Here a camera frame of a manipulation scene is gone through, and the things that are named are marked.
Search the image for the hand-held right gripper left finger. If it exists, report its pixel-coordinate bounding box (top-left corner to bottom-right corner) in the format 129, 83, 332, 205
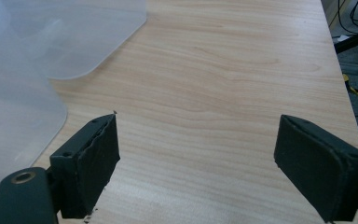
49, 113, 121, 219

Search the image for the yellow and black strap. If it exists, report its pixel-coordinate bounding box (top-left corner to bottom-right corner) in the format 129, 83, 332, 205
342, 73, 358, 99

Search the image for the translucent white plastic sheet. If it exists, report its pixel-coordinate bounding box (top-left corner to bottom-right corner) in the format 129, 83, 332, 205
0, 0, 148, 199

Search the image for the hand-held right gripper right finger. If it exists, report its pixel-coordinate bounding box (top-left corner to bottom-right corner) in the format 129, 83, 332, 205
273, 114, 358, 224

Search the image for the black cable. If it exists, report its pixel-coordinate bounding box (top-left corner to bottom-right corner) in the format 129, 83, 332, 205
335, 0, 358, 35

